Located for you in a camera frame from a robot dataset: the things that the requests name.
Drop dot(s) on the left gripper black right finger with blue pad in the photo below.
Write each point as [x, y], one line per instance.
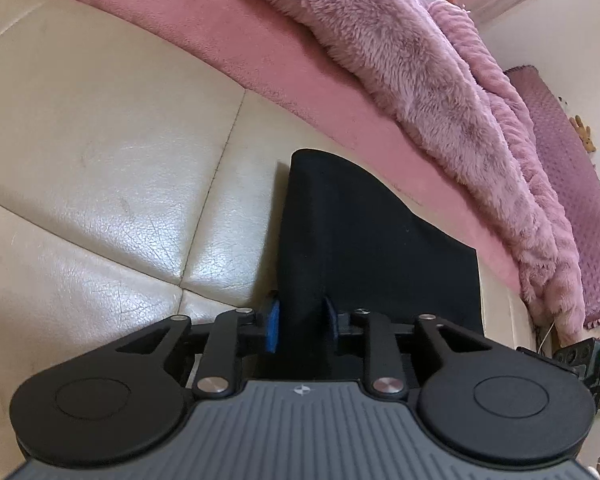
[491, 404]

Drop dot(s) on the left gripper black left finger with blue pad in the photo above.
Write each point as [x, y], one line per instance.
[123, 399]

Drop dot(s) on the black pants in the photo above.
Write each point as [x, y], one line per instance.
[346, 242]

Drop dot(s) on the purple pillow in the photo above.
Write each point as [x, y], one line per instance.
[571, 174]

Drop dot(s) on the small orange plush toy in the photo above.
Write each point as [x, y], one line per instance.
[584, 133]

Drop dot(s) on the cream leather bed bench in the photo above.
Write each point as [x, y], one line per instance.
[137, 182]

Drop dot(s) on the fluffy mauve blanket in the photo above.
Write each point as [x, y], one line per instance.
[446, 93]

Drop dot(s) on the pink bed sheet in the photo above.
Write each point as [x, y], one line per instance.
[268, 53]

